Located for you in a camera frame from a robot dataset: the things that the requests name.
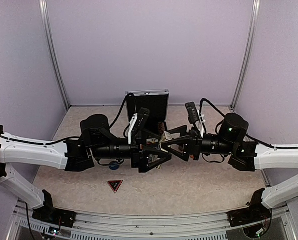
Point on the blue small blind button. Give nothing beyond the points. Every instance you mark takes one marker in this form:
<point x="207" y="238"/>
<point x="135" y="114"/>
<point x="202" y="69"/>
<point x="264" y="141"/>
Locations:
<point x="114" y="165"/>

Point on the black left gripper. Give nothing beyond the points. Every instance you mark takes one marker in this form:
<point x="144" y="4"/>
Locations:
<point x="138" y="158"/>

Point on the brown black chip row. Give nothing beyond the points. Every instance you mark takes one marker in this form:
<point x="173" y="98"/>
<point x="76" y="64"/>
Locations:
<point x="161" y="128"/>

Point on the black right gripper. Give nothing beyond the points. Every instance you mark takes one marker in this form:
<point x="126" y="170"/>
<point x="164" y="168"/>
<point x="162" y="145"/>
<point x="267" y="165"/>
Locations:
<point x="193" y="146"/>

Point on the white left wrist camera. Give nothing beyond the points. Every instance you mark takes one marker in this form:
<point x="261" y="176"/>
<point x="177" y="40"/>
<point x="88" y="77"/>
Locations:
<point x="137" y="123"/>

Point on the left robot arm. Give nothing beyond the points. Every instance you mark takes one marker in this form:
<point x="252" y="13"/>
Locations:
<point x="71" y="154"/>

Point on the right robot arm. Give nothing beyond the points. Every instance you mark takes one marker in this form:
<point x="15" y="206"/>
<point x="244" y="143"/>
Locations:
<point x="245" y="156"/>

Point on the blue playing card deck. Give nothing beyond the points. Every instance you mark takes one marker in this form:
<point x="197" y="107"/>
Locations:
<point x="166" y="136"/>

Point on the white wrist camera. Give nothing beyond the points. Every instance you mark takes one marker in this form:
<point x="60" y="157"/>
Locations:
<point x="196" y="118"/>
<point x="137" y="123"/>

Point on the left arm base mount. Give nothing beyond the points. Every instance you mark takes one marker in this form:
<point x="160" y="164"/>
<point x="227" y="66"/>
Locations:
<point x="56" y="216"/>

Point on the left aluminium corner post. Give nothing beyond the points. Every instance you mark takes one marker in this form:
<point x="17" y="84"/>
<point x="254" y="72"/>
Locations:
<point x="43" y="6"/>

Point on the black red triangle button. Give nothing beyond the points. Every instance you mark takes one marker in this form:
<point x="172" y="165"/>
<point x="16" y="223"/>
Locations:
<point x="115" y="185"/>

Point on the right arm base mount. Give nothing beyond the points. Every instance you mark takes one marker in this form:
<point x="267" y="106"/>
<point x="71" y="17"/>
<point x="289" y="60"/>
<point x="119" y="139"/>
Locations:
<point x="254" y="212"/>

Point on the right aluminium corner post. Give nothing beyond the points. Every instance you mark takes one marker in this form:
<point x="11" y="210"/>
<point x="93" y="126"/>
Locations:
<point x="247" y="53"/>

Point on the aluminium poker case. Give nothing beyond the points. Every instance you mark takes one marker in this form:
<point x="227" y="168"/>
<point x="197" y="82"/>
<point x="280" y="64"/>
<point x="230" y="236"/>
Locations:
<point x="157" y="102"/>

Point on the aluminium corner post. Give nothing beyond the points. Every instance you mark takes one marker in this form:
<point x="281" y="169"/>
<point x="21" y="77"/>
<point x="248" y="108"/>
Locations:
<point x="43" y="6"/>
<point x="247" y="53"/>

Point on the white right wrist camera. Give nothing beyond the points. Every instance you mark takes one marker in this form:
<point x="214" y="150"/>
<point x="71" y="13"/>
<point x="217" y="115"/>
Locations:
<point x="196" y="118"/>

